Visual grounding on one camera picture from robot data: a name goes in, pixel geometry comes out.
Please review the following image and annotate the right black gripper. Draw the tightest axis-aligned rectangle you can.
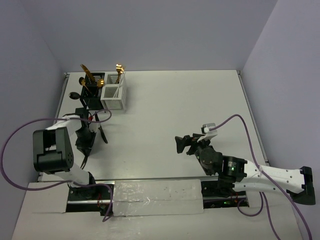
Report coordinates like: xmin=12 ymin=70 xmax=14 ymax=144
xmin=174 ymin=133 xmax=211 ymax=161

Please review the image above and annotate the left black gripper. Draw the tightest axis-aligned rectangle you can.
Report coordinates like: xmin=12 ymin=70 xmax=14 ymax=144
xmin=75 ymin=127 xmax=96 ymax=156

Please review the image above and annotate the black knife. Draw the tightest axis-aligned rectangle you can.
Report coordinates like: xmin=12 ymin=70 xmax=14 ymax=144
xmin=80 ymin=155 xmax=89 ymax=169
xmin=98 ymin=125 xmax=108 ymax=144

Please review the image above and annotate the black spoon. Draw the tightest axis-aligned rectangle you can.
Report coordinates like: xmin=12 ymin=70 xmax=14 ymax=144
xmin=68 ymin=92 xmax=87 ymax=108

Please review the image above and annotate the gold spoon green handle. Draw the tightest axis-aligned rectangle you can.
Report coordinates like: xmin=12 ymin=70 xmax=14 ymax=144
xmin=78 ymin=77 xmax=90 ymax=92
xmin=96 ymin=78 xmax=105 ymax=88

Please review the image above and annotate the gold knife green handle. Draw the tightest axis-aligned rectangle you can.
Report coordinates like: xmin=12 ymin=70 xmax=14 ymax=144
xmin=80 ymin=64 xmax=95 ymax=84

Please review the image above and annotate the gold fork green handle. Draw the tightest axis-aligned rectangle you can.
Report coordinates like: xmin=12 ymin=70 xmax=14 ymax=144
xmin=115 ymin=63 xmax=123 ymax=84
xmin=117 ymin=66 xmax=126 ymax=83

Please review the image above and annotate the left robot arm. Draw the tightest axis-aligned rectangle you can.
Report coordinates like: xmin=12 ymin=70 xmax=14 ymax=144
xmin=32 ymin=107 xmax=98 ymax=199

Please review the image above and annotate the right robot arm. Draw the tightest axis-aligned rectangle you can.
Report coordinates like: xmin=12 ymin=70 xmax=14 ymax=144
xmin=174 ymin=134 xmax=316 ymax=206

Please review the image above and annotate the black utensil caddy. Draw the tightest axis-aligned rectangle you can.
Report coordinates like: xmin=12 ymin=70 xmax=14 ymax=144
xmin=80 ymin=72 xmax=105 ymax=111

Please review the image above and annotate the white utensil caddy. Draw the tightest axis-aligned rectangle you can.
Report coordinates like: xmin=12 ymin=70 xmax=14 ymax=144
xmin=100 ymin=73 xmax=127 ymax=111

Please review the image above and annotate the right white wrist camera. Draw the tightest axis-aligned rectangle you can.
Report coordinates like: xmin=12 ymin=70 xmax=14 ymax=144
xmin=197 ymin=123 xmax=218 ymax=143

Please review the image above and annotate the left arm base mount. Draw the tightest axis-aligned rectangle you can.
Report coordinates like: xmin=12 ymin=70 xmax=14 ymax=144
xmin=66 ymin=183 xmax=114 ymax=217

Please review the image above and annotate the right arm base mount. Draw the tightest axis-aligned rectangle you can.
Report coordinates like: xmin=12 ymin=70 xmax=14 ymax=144
xmin=201 ymin=180 xmax=249 ymax=209

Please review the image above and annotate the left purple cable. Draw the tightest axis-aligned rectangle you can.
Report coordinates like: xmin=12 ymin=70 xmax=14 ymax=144
xmin=0 ymin=109 xmax=115 ymax=223

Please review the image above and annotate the purple cable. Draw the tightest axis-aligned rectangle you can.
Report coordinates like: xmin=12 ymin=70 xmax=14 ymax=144
xmin=0 ymin=109 xmax=115 ymax=223
xmin=209 ymin=114 xmax=313 ymax=240

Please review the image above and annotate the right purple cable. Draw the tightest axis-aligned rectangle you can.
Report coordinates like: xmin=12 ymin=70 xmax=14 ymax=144
xmin=209 ymin=114 xmax=313 ymax=240

